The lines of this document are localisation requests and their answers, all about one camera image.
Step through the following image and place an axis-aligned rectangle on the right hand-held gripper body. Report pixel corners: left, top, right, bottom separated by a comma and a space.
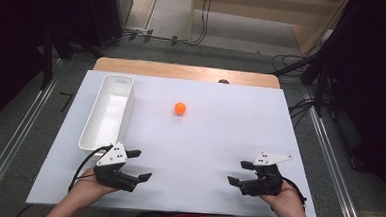
239, 150, 294, 199

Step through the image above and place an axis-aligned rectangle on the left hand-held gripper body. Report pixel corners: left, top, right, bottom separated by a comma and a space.
92, 140, 137, 194

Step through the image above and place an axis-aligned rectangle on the white plastic bin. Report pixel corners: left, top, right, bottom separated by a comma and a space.
77, 72, 137, 154

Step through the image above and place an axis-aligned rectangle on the orange ball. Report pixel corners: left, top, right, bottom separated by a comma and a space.
174, 102, 187, 116

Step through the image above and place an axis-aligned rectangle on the person's left hand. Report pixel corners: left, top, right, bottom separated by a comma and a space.
70, 166, 122, 208

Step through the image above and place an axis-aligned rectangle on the person's right hand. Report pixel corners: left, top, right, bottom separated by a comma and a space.
258, 179, 306, 217

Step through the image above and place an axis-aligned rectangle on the white board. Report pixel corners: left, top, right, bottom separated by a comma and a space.
25, 67, 326, 217

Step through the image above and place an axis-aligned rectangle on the wooden table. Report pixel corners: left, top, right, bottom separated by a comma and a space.
91, 56, 282, 90

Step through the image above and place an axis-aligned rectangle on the white power strip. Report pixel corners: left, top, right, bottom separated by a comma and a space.
123, 26, 154, 38

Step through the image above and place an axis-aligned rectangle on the dark cabinet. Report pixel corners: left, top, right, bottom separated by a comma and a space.
83, 0, 135, 50

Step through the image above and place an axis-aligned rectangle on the dark curtain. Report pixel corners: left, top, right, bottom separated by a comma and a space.
322, 0, 386, 210
0, 0, 98, 137

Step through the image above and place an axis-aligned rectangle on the light wooden platform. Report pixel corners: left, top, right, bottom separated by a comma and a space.
188, 0, 351, 58

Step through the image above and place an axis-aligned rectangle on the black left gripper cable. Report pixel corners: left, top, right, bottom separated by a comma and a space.
67, 141, 114, 194

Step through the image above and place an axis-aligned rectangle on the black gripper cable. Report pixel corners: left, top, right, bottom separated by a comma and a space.
279, 175, 309, 209
67, 141, 114, 194

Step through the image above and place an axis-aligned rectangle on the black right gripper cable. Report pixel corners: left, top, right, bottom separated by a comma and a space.
279, 175, 309, 209

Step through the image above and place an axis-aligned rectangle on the metal floor rail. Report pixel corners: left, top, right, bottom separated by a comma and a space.
294, 85, 373, 217
0, 54, 64, 212

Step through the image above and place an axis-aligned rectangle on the black floor cable bundle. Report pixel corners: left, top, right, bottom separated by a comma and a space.
271, 52, 318, 79

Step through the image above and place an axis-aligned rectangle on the black hanging cable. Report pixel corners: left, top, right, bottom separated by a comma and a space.
185, 0, 214, 47

